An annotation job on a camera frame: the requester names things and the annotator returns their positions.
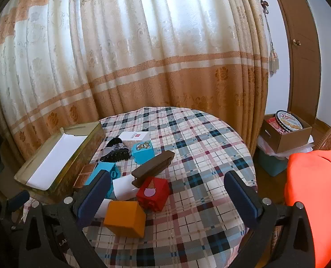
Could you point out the teal cube with bear print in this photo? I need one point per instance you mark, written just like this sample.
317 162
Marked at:
143 152

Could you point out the orange cloth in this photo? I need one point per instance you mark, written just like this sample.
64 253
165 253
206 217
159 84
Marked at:
313 201

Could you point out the teal toy block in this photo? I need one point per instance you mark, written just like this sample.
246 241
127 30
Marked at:
94 173

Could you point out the white plastic bag liner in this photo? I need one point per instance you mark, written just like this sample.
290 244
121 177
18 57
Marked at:
266 148

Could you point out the black hair claw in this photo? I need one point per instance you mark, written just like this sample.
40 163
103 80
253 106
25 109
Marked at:
115 156

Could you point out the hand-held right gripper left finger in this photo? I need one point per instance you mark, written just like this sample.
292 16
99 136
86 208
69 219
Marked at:
94 198

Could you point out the red toy block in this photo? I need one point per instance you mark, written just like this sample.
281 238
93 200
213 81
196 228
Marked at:
157 195

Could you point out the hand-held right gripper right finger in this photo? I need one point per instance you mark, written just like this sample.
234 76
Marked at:
243 198

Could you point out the curtain tieback tassel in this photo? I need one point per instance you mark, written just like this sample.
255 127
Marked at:
272 58

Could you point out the cardboard box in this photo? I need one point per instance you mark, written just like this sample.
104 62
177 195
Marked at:
291 139

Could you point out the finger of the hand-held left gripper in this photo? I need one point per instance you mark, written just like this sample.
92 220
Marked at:
17 200

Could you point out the brown comb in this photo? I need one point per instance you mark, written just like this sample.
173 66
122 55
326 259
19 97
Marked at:
151 167

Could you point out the white charger plug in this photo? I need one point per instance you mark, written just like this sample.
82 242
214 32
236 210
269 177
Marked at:
123 188

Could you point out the round blue cookie tin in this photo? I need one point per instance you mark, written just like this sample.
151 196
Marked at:
289 118

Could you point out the red packet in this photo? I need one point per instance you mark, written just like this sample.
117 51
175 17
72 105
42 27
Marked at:
274 124

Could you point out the brown wooden door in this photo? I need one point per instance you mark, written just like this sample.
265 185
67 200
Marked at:
302 61

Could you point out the cream and orange floral curtain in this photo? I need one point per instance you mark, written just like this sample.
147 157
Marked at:
126 47

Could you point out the orange cube box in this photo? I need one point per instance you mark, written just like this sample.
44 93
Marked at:
121 217

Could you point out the copper coloured box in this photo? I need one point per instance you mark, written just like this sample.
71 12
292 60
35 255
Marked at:
83 176

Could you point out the teal bin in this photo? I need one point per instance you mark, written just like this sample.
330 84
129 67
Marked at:
271 164

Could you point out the gold metal tin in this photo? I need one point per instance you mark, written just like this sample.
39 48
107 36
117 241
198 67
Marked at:
90 142

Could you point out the plaid tablecloth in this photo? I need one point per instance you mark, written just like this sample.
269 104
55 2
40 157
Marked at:
196 159

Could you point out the white box with red label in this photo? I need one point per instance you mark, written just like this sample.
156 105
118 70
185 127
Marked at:
132 138

